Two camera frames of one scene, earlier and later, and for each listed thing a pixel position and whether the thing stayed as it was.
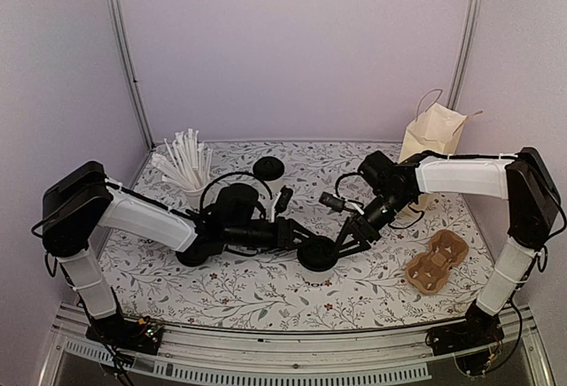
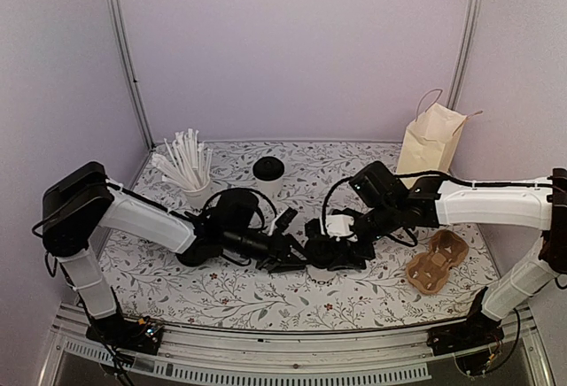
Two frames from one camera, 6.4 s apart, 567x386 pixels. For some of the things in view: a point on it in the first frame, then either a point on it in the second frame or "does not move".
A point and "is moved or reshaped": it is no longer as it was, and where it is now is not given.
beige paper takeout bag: [436, 129] does not move
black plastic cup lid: [268, 168] does not move
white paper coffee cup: [275, 184] is moved or reshaped
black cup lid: [317, 253] does not move
